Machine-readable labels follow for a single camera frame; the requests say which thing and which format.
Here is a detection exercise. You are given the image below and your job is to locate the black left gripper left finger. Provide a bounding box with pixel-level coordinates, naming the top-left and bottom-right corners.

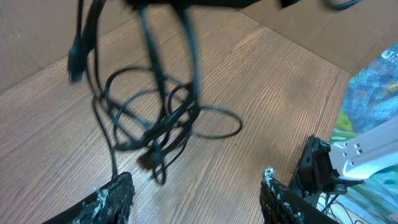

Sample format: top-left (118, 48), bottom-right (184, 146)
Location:
top-left (44, 172), bottom-right (135, 224)

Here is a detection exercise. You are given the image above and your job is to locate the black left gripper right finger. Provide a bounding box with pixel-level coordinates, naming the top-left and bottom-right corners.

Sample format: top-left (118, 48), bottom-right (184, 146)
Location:
top-left (259, 167), bottom-right (337, 224)

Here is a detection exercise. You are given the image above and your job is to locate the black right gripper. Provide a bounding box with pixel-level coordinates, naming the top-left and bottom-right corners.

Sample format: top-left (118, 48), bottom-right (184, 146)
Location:
top-left (124, 0), bottom-right (302, 9)

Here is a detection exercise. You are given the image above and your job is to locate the black USB cable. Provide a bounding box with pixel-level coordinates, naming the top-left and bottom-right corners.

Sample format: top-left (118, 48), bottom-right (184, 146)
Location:
top-left (67, 0), bottom-right (243, 186)

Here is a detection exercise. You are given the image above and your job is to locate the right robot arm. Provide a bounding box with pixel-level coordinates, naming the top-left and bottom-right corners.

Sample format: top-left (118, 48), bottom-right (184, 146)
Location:
top-left (234, 29), bottom-right (397, 195)

